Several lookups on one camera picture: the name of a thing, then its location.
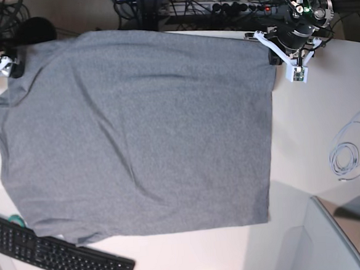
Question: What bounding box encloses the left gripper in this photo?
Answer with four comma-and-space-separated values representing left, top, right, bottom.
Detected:
268, 24, 315, 66

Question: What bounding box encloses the grey t-shirt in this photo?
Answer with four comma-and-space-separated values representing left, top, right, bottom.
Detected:
0, 30, 276, 244

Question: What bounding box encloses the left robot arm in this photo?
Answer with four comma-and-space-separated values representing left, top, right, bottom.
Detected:
264, 0, 335, 67

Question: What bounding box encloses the black power strip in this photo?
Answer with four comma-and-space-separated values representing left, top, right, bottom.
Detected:
166, 0, 279, 16

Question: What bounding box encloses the green tape roll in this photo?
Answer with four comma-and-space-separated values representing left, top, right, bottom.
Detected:
8, 215, 26, 227

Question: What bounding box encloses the grey monitor back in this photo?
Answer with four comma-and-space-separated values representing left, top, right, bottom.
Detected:
298, 196, 360, 270

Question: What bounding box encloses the black computer keyboard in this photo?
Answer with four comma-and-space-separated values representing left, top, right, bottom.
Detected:
0, 217, 135, 270

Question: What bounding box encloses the coiled light blue cable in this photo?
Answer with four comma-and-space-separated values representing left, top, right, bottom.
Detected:
325, 106, 360, 183

